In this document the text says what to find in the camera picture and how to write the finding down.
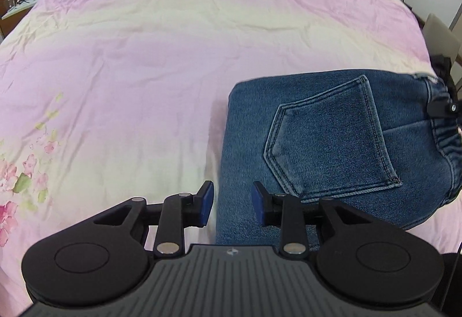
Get beige chair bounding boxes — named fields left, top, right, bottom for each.
left=422, top=13, right=461, bottom=63

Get pink floral bed cover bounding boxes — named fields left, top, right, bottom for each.
left=1, top=0, right=461, bottom=316

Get wooden bedside table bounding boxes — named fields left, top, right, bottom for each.
left=0, top=0, right=38, bottom=38

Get blue denim pants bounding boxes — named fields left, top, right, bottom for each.
left=216, top=70, right=461, bottom=245

